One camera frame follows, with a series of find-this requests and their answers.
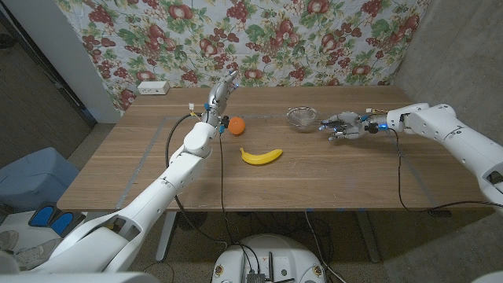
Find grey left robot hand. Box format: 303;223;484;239
203;70;240;127

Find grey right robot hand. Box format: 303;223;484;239
318;111;370;142

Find metal mesh sieve black handle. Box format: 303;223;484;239
285;106;343;129

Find orange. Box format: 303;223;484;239
227;116;247;136

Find yellow toy banana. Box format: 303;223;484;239
239;147;284;166

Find floral fruit print backdrop cloth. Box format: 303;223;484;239
54;0;431;115

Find white power strip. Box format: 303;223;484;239
137;80;171;96

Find white table leg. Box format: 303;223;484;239
355;210;382;263
155;211;178;263

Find white robot torso base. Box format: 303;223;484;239
211;234;326;283

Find blue-grey bin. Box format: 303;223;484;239
0;147;79;213

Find blue foot pedals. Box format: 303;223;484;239
28;202;86;239

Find white robot chest edge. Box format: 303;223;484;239
0;271;160;283

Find white sneaker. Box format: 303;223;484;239
0;230;20;252
13;237;66;272

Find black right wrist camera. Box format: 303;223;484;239
364;122;389;134

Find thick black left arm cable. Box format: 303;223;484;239
164;112;229;244

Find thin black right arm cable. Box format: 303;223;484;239
387;127;503;213

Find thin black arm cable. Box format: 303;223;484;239
218;132;237;244
387;127;503;213

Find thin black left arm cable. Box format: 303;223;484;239
218;132;237;244

